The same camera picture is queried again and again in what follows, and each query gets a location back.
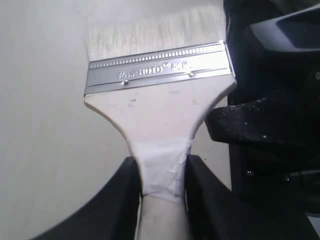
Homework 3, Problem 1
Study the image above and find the white wooden paint brush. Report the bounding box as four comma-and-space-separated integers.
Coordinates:
84, 0, 236, 240

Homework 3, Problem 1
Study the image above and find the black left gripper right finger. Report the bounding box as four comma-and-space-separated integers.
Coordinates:
184, 155, 319, 240

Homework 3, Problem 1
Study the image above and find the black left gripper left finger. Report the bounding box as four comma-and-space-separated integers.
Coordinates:
36, 157, 140, 240

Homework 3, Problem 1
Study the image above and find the black second robot arm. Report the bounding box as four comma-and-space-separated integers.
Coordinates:
38, 0, 320, 240

